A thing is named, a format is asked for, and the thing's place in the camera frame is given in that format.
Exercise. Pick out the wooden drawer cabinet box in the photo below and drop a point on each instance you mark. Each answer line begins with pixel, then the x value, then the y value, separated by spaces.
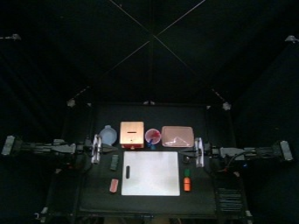
pixel 133 132

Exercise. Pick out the white printed label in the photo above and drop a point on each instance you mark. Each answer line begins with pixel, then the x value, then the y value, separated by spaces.
pixel 230 199

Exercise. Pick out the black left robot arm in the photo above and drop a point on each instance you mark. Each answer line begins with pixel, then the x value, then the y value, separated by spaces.
pixel 43 147

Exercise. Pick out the dark grey rectangular block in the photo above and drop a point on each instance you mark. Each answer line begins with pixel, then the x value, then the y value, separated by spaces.
pixel 114 162

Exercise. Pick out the blue toy utensil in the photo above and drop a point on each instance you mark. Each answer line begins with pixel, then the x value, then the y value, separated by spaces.
pixel 150 143

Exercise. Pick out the pink square plastic container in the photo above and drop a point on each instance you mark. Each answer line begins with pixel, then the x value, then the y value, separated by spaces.
pixel 178 136

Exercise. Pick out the wooden drawer with red front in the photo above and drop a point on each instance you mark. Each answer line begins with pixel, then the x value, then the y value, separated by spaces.
pixel 133 145

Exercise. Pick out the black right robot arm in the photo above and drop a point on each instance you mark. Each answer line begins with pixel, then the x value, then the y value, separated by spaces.
pixel 249 152

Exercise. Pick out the red rectangular block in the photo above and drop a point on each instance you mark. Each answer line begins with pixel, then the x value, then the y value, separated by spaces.
pixel 114 185

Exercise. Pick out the orange toy carrot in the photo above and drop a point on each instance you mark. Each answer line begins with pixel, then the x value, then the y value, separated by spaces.
pixel 187 182

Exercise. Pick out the white cutting board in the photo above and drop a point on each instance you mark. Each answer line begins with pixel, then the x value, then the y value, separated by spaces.
pixel 151 173

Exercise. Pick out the translucent pink cup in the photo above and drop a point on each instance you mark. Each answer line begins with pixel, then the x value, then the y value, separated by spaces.
pixel 153 137

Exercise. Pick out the red toy utensil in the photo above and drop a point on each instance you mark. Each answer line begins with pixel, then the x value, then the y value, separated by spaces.
pixel 157 134

